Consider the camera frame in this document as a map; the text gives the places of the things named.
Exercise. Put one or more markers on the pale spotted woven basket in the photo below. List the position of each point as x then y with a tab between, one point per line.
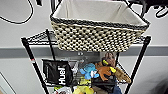
96	33

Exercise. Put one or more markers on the box with printed faces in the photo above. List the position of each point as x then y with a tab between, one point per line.
108	56

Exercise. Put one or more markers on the black Huel bag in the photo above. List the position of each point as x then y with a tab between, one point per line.
57	71

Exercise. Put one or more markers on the blue plush toy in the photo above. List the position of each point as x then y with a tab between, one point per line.
88	70

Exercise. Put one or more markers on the brown plush toy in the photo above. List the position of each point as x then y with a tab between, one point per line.
122	76

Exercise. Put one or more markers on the orange plush toy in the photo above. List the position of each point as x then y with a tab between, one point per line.
104	70

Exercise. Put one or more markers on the printed red white pack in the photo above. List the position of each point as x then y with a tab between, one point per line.
63	90

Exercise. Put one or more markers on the yellow plush toy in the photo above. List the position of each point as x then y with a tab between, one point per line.
83	90

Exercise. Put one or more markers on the blue white plush shark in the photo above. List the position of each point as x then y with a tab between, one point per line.
116	90

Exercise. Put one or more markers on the white wall socket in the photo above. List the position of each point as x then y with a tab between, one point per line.
80	53

